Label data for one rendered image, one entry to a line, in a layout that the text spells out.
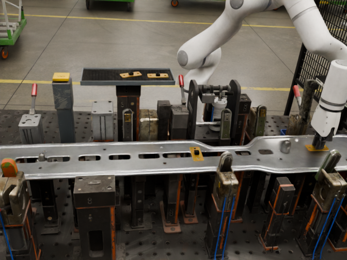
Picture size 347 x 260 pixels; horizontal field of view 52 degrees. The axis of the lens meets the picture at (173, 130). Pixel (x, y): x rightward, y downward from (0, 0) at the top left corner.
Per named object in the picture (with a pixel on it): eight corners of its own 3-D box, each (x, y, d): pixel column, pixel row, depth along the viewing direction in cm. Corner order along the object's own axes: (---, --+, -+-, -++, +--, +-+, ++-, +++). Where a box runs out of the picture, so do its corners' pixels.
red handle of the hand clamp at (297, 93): (300, 118, 143) (291, 84, 150) (298, 120, 145) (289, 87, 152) (310, 117, 144) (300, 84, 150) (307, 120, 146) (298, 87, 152)
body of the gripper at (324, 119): (314, 97, 130) (306, 124, 135) (329, 111, 121) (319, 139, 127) (333, 97, 131) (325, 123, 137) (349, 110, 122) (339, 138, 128)
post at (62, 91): (61, 174, 161) (50, 84, 138) (63, 163, 167) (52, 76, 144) (79, 173, 162) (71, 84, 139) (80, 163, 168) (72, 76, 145)
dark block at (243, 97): (224, 183, 163) (239, 100, 141) (220, 173, 168) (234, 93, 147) (235, 182, 163) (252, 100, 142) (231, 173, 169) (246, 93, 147)
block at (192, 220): (184, 224, 140) (191, 165, 125) (179, 201, 151) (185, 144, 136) (198, 223, 141) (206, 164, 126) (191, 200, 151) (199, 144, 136)
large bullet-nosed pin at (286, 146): (281, 157, 133) (285, 142, 130) (278, 152, 136) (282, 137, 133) (289, 157, 134) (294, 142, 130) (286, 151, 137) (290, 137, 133)
